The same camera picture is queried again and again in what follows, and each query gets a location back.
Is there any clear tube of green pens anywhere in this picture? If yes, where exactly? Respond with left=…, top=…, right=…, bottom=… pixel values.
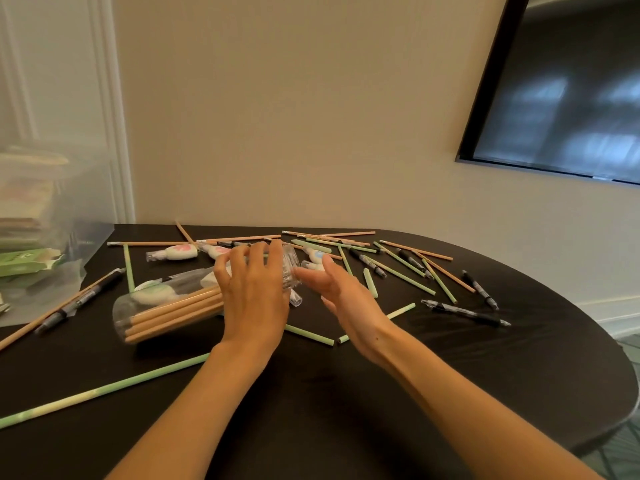
left=112, top=244, right=301, bottom=345

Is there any person's left forearm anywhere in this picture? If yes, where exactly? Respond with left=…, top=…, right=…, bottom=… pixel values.
left=105, top=339, right=281, bottom=480

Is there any clear plastic storage bin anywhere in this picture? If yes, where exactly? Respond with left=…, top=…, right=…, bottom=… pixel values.
left=0, top=144, right=116, bottom=255

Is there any cluster of pencils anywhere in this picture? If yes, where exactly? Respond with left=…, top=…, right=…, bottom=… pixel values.
left=279, top=229, right=477, bottom=348

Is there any person's right hand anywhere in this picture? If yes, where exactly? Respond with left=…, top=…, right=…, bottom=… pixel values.
left=295, top=254, right=402, bottom=368

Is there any light green pencil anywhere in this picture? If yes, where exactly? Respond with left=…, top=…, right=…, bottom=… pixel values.
left=123, top=243, right=136, bottom=294
left=0, top=353, right=211, bottom=429
left=337, top=302, right=417, bottom=345

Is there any person's right forearm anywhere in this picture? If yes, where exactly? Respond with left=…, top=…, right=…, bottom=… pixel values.
left=372, top=327, right=606, bottom=480

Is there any black wall television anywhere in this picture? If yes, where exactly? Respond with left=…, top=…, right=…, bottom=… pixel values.
left=455, top=0, right=640, bottom=185

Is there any person's left hand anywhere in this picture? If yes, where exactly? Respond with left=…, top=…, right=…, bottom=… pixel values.
left=213, top=239, right=293, bottom=352

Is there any bundle of wooden pencils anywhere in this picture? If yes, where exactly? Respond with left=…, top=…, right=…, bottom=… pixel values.
left=127, top=297, right=225, bottom=331
left=125, top=309, right=223, bottom=345

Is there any green pencil box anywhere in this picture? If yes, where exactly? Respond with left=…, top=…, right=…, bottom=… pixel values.
left=0, top=248, right=66, bottom=278

